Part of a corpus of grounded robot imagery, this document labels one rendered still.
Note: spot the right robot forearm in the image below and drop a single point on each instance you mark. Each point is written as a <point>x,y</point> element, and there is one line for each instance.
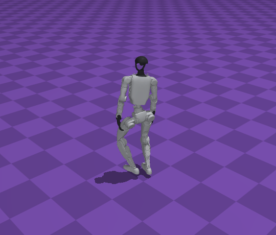
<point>153,105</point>

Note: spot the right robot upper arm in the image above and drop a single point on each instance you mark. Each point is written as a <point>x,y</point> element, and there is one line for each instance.
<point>154,82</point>

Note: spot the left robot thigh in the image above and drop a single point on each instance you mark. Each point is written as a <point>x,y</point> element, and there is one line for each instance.
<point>126,124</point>

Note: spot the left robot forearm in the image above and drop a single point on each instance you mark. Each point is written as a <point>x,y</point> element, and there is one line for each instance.
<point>119,108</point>

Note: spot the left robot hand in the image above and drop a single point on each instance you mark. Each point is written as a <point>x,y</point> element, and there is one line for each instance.
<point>118,122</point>

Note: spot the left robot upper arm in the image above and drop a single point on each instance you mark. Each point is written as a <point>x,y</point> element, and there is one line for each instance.
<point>124,86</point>

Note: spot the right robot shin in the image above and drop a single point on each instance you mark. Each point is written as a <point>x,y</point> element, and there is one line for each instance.
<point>146,153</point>

